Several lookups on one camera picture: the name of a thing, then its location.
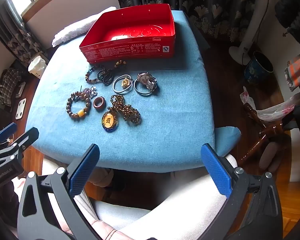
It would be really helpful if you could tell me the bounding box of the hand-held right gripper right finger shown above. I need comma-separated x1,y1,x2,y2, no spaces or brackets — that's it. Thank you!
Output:
201,144,283,240

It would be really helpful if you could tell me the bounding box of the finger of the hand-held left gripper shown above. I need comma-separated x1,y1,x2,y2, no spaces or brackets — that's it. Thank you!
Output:
0,127,39,159
0,122,17,150

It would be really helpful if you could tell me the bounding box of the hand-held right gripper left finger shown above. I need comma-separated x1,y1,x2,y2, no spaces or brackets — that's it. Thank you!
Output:
16,144,103,240

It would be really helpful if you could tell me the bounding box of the wooden bead bracelet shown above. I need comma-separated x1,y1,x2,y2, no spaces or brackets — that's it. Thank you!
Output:
65,92,91,121

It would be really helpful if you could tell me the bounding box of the amber pendant bead necklace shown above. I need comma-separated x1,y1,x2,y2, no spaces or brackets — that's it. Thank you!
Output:
101,94,142,133

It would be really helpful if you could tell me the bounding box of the red-brown wooden ring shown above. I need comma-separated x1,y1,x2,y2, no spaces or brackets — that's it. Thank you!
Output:
93,97,107,110

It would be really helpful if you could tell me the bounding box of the multicolour agate bead bracelet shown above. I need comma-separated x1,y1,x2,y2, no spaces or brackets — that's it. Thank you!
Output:
86,65,108,84

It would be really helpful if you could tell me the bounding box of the silver bangle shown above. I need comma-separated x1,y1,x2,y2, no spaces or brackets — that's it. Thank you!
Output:
112,74,133,95
133,79,153,96

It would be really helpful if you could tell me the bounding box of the red plastic tray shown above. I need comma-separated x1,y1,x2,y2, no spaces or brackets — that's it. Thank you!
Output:
79,4,176,65

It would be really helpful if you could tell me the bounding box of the white rectangular plate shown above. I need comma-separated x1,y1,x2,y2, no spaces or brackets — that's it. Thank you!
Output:
15,98,27,120

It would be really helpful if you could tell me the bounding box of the plaid cloth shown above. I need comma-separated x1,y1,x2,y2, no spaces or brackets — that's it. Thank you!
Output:
0,67,22,105

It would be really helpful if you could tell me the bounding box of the white ribbed cloth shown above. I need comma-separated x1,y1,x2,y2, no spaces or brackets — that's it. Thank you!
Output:
42,154,238,240

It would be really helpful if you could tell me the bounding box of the brown wooden chair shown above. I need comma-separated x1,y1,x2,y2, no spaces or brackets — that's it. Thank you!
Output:
240,102,294,167

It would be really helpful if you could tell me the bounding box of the blue tablecloth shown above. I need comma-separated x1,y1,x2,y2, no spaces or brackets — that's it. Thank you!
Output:
27,10,242,173

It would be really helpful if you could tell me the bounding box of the white waste bin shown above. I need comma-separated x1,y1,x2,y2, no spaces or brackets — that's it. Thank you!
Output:
27,55,48,78

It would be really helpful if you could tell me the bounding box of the white pink plastic bag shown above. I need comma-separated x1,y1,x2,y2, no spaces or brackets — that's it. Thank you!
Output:
240,86,300,123

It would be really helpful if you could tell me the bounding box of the dark floral side curtain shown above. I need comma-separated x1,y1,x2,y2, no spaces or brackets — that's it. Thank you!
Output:
0,12,48,63

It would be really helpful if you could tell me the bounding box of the blue floral pot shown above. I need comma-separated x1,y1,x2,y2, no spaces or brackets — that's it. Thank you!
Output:
244,51,274,84

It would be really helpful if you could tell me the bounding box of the silver wristwatch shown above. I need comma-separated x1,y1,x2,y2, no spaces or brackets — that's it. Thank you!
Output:
137,72,158,91

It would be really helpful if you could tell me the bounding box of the white lace towel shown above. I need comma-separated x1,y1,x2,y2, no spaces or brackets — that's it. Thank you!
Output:
52,6,118,47

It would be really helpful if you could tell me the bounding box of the orange grey striped cloth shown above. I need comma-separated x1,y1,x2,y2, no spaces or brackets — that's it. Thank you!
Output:
285,52,300,90

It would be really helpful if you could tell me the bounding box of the black bead bracelet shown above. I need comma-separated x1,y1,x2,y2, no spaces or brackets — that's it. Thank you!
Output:
97,70,115,87

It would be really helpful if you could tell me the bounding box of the white pedestal fan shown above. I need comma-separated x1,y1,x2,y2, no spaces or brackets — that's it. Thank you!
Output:
229,0,278,66

